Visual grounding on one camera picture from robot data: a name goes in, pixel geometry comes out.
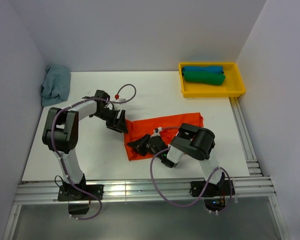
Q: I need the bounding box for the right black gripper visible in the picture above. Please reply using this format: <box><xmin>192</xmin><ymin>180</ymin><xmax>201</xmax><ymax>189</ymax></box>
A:
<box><xmin>127</xmin><ymin>133</ymin><xmax>163</xmax><ymax>160</ymax></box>

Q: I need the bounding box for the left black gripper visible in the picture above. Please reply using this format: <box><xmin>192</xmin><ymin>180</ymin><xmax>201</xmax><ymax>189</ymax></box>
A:
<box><xmin>93</xmin><ymin>107</ymin><xmax>128</xmax><ymax>134</ymax></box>

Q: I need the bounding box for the orange t shirt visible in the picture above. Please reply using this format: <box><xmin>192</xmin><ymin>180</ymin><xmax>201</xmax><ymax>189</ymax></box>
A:
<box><xmin>124</xmin><ymin>112</ymin><xmax>204</xmax><ymax>161</ymax></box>

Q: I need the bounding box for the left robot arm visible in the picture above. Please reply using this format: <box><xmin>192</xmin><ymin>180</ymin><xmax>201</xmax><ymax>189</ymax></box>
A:
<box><xmin>42</xmin><ymin>90</ymin><xmax>128</xmax><ymax>200</ymax></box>

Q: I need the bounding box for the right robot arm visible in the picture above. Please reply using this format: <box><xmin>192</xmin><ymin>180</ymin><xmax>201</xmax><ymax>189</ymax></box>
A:
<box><xmin>126</xmin><ymin>123</ymin><xmax>219</xmax><ymax>174</ymax></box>

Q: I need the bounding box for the grey-blue crumpled t shirt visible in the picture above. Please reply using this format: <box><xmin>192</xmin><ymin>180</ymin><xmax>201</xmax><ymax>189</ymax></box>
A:
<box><xmin>40</xmin><ymin>64</ymin><xmax>71</xmax><ymax>107</ymax></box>

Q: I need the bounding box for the green rolled t shirt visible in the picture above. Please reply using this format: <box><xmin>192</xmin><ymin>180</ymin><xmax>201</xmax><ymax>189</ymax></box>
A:
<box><xmin>183</xmin><ymin>71</ymin><xmax>226</xmax><ymax>86</ymax></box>

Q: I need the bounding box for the yellow plastic tray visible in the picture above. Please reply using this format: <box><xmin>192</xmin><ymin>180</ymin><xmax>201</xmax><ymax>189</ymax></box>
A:
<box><xmin>178</xmin><ymin>62</ymin><xmax>246</xmax><ymax>98</ymax></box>

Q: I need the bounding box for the blue rolled t shirt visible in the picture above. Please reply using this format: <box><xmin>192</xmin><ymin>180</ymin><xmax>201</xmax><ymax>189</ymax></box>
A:
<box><xmin>181</xmin><ymin>65</ymin><xmax>224</xmax><ymax>74</ymax></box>

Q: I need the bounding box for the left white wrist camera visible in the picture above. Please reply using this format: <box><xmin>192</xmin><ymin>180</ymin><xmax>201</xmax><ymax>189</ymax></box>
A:
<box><xmin>113</xmin><ymin>98</ymin><xmax>126</xmax><ymax>110</ymax></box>

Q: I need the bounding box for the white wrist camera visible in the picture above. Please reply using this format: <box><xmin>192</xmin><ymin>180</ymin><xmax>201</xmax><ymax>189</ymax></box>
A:
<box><xmin>113</xmin><ymin>98</ymin><xmax>126</xmax><ymax>110</ymax></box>
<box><xmin>151</xmin><ymin>127</ymin><xmax>163</xmax><ymax>137</ymax></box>

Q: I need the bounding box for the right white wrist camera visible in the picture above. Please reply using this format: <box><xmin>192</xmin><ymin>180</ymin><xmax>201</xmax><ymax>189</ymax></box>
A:
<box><xmin>151</xmin><ymin>127</ymin><xmax>163</xmax><ymax>137</ymax></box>

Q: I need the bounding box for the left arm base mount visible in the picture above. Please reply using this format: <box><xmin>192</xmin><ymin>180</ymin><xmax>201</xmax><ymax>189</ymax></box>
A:
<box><xmin>54</xmin><ymin>175</ymin><xmax>104</xmax><ymax>217</ymax></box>

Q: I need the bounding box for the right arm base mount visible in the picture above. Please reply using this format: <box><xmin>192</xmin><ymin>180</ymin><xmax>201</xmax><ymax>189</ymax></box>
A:
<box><xmin>187</xmin><ymin>180</ymin><xmax>237</xmax><ymax>213</ymax></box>

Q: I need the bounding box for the aluminium rail frame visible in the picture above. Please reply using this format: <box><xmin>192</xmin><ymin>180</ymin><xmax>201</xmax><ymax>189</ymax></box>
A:
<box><xmin>3</xmin><ymin>97</ymin><xmax>291</xmax><ymax>240</ymax></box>

